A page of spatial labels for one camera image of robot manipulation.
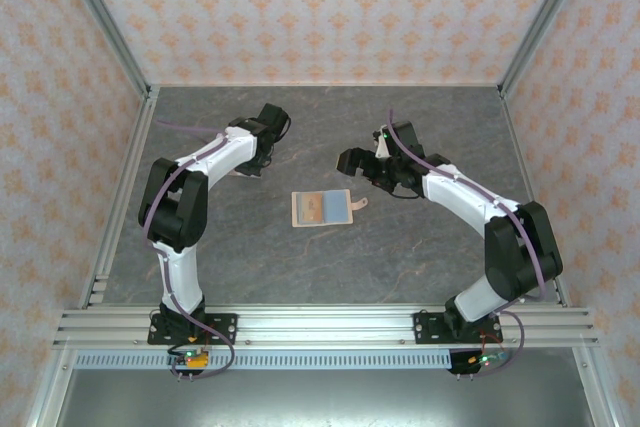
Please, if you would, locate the horizontal aluminium base rail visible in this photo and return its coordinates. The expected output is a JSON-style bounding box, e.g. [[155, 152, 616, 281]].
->
[[52, 304, 599, 349]]

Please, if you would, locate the grey slotted cable duct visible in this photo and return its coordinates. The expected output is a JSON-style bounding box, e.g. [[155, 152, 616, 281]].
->
[[74, 350, 454, 371]]

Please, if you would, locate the small wooden cutting board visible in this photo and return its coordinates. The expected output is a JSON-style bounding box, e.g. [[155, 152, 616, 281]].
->
[[291, 188, 370, 229]]

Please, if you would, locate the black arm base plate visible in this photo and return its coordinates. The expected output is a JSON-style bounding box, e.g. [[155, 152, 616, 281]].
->
[[413, 311, 504, 346], [147, 313, 239, 346]]

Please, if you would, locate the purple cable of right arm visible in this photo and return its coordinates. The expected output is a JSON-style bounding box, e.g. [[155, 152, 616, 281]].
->
[[388, 107, 547, 378]]

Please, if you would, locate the aluminium corner post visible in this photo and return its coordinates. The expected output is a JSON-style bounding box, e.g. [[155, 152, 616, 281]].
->
[[498, 0, 596, 98], [52, 0, 154, 98]]

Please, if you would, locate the aluminium table side rail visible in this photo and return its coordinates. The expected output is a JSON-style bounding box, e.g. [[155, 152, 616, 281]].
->
[[77, 86, 161, 309], [498, 86, 571, 309]]

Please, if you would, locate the small circuit board green LED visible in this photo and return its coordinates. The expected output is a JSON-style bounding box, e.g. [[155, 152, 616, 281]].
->
[[467, 351, 511, 368]]

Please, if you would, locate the aluminium lower frame post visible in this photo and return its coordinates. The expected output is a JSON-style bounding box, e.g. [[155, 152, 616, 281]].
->
[[24, 346, 81, 427], [569, 346, 621, 427]]

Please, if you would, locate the grey metal panel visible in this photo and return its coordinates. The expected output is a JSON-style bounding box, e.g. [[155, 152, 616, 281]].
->
[[54, 369, 591, 427]]

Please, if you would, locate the blue plastic card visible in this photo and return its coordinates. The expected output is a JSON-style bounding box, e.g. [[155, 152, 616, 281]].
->
[[323, 190, 351, 223]]

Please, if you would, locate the circuit board with yellow connector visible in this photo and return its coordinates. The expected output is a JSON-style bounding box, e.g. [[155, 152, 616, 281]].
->
[[167, 346, 211, 371]]

